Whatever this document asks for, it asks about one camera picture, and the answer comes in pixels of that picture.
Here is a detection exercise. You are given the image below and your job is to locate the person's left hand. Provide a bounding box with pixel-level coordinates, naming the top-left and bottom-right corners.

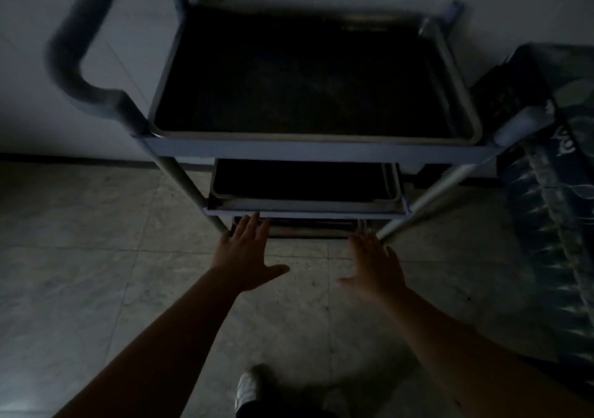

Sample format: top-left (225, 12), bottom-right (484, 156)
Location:
top-left (210, 212), bottom-right (291, 294)

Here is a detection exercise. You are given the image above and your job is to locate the person's right hand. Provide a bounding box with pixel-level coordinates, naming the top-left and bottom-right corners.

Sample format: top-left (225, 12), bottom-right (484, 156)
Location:
top-left (337, 231), bottom-right (410, 306)

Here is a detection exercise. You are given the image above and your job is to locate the person's left forearm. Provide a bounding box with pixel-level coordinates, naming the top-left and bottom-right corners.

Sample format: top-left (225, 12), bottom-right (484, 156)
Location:
top-left (52, 267), bottom-right (243, 418)

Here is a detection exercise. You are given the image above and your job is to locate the person's right forearm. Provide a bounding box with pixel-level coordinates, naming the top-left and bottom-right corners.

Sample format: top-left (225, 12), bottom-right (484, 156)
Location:
top-left (377, 287), bottom-right (594, 418)

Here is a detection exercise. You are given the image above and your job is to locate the grey three-shelf service cart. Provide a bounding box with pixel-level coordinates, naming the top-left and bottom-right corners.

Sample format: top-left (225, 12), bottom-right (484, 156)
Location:
top-left (45, 0), bottom-right (506, 243)

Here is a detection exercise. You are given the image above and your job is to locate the white shoe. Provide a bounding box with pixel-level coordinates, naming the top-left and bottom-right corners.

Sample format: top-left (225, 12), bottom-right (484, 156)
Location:
top-left (234, 370), bottom-right (263, 415)

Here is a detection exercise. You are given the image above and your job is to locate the large metal baking tray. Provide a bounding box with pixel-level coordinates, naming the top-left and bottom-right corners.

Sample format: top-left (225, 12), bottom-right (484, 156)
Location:
top-left (148, 5), bottom-right (483, 146)

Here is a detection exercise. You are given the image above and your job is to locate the plastic-wrapped pack of water bottles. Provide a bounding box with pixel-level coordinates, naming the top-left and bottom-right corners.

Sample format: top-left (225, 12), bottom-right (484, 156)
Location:
top-left (497, 43), bottom-right (594, 377)

